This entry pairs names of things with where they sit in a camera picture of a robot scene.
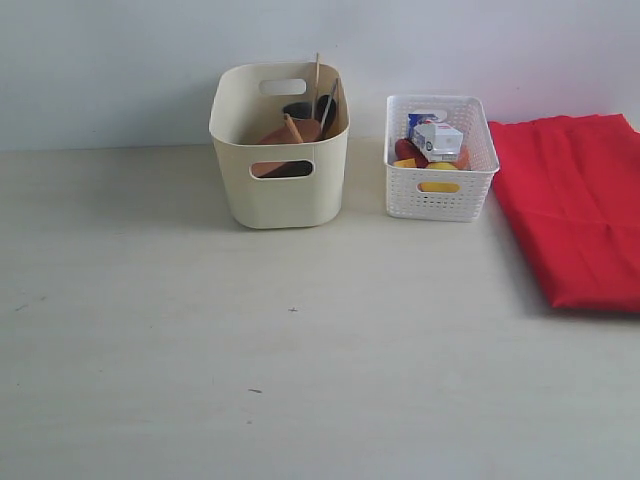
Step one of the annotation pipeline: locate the stainless steel cup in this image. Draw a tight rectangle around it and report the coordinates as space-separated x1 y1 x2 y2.
282 101 313 120

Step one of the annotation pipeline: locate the cream plastic bin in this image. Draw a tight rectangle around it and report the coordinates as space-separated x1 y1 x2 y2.
209 62 349 229

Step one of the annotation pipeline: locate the steel table knife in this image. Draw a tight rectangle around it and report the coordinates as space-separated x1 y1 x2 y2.
320 78 340 137

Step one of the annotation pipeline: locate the brown egg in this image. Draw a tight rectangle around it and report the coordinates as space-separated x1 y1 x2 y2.
456 146 470 170

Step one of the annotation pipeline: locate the wooden chopstick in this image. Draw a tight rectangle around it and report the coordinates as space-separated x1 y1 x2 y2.
311 52 320 120
284 113 304 144

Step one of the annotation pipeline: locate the red scalloped table cloth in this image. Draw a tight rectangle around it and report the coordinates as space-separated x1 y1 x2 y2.
489 114 639 313

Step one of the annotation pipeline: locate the dark wooden spoon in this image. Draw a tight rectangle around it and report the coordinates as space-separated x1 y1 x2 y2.
315 94 337 140

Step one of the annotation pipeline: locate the brown wooden plate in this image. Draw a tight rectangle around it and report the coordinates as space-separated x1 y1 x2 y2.
251 119 321 179

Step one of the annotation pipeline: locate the white perforated plastic basket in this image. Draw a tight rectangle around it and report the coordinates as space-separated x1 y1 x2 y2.
383 95 500 222

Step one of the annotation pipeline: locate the yellow lemon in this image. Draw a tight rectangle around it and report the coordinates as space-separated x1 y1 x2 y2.
418 162 460 194

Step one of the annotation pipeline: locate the red sausage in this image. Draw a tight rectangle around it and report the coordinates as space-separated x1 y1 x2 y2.
395 139 429 169

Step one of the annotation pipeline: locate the blue white milk carton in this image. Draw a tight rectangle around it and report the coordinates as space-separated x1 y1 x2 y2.
407 111 464 163

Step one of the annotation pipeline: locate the yellow cheese wedge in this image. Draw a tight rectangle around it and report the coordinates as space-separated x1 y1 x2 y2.
393 158 417 169

